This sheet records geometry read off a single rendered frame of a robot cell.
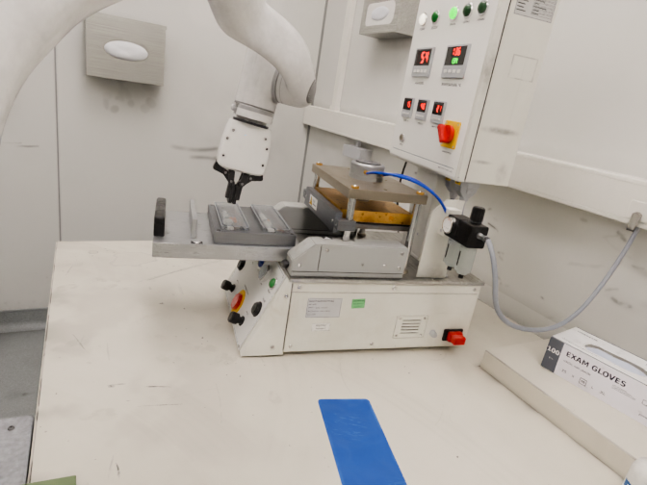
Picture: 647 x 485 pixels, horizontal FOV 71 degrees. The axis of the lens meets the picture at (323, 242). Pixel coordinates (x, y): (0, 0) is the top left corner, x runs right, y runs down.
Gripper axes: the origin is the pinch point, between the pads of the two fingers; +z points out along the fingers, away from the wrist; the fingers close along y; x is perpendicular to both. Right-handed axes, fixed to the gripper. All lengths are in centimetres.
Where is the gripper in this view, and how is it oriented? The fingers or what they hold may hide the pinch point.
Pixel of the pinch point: (233, 193)
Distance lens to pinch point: 98.8
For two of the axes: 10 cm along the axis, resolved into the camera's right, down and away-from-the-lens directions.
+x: -3.0, -3.0, 9.1
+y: 9.1, 1.9, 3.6
